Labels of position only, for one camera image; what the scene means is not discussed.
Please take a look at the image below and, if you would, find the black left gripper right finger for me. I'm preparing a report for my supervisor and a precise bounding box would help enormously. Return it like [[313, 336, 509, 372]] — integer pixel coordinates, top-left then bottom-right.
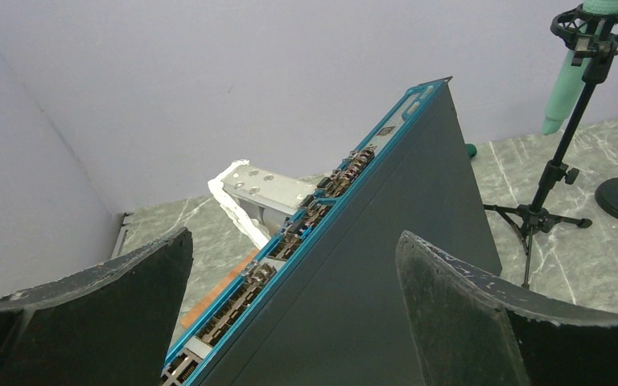
[[396, 232, 618, 385]]

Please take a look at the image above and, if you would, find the black tripod microphone stand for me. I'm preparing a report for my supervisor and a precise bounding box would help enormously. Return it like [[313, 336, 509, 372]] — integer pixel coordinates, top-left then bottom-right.
[[484, 3, 618, 289]]

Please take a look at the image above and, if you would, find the green microphone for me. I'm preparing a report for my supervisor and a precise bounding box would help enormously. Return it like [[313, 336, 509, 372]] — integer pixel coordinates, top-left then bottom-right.
[[542, 0, 618, 135]]

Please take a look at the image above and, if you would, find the white metal bracket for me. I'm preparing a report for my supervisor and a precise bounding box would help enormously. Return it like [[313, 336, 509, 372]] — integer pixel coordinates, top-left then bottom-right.
[[208, 159, 315, 249]]

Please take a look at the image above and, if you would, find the wooden board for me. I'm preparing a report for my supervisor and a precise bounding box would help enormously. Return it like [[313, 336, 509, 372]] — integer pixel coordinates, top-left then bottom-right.
[[179, 248, 259, 328]]

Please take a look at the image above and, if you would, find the dark blue-edged network switch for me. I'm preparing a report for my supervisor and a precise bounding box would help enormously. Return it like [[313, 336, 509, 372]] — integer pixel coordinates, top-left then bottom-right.
[[161, 78, 502, 385]]

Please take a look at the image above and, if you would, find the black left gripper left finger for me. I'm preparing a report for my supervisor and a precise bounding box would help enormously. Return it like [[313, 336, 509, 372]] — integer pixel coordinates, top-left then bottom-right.
[[0, 227, 193, 385]]

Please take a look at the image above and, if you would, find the green handled screwdriver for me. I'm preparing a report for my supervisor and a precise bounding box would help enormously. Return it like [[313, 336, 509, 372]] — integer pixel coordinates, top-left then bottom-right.
[[466, 143, 478, 159]]

